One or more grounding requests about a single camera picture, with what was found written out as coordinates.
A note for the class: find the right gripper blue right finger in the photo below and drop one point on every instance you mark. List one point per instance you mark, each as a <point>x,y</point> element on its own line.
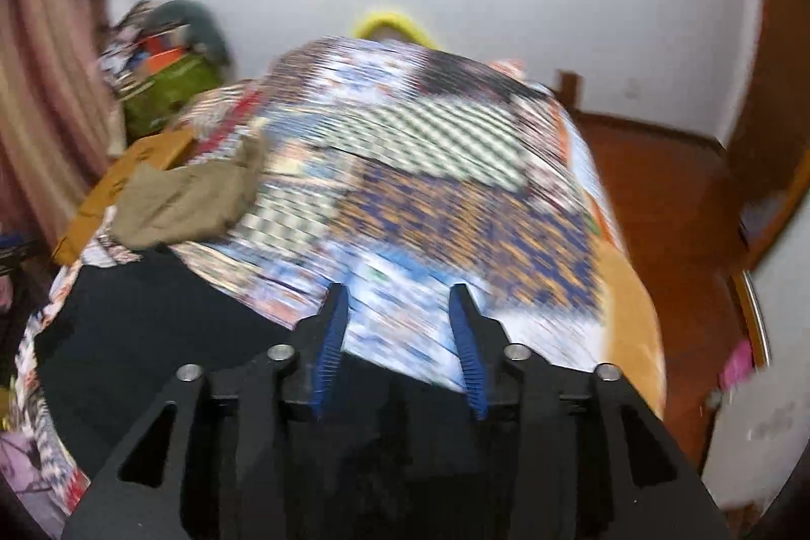
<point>480,344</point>

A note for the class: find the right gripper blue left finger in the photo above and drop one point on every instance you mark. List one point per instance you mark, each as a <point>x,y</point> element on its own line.
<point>319,345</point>

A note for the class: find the black pants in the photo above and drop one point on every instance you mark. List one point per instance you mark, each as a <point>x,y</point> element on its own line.
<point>181,406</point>

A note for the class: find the patchwork patterned bedspread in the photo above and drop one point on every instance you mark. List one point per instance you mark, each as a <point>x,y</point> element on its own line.
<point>397,171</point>

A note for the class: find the khaki folded pants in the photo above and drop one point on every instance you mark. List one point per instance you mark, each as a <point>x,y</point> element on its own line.
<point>191,203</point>

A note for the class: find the wooden lap desk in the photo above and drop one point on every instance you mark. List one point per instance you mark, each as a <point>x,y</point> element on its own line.
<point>162,151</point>

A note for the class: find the pink slipper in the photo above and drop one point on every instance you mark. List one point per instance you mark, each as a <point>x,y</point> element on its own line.
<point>738,367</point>

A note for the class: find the white wardrobe door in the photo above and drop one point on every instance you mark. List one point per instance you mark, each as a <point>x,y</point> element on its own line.
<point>761,430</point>

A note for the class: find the yellow foam tube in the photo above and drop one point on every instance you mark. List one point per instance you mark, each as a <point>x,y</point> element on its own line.
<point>373,23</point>

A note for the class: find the pink gold striped curtain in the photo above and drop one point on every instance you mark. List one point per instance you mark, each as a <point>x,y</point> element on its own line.
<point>56,112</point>

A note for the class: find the wooden bed post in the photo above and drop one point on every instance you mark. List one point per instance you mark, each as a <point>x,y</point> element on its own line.
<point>568,89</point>

